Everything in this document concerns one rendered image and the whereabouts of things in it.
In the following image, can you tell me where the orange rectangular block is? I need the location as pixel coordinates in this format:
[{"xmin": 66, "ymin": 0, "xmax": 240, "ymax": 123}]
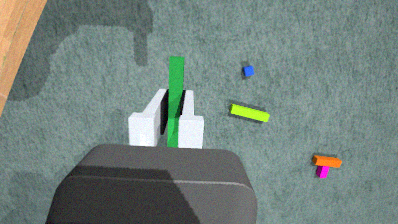
[{"xmin": 312, "ymin": 156, "xmax": 342, "ymax": 167}]

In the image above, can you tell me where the magenta block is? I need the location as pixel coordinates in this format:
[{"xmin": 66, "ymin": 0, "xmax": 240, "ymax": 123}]
[{"xmin": 316, "ymin": 165, "xmax": 329, "ymax": 178}]

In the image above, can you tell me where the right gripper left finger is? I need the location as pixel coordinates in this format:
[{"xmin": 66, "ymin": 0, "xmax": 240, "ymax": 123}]
[{"xmin": 128, "ymin": 89, "xmax": 169, "ymax": 146}]

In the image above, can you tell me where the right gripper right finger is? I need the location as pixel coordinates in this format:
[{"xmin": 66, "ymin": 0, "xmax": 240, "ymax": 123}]
[{"xmin": 178, "ymin": 90, "xmax": 204, "ymax": 148}]

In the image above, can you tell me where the small blue cube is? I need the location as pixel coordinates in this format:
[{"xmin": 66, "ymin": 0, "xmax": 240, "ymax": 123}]
[{"xmin": 243, "ymin": 65, "xmax": 254, "ymax": 76}]

